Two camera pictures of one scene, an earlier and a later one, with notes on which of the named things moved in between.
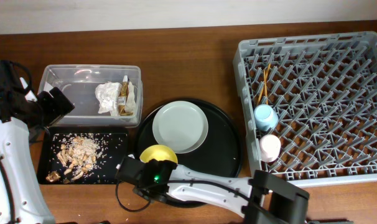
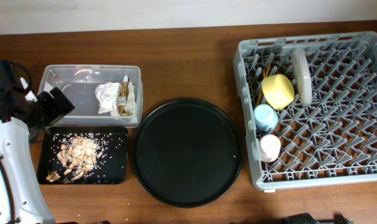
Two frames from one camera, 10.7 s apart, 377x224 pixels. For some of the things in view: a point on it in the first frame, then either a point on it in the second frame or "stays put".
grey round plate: [181, 126] to [302, 76]
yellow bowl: [158, 152] to [279, 91]
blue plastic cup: [265, 119] stays put
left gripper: [58, 111] stays put
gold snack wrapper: [122, 98] stays put
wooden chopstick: [264, 84] stays put
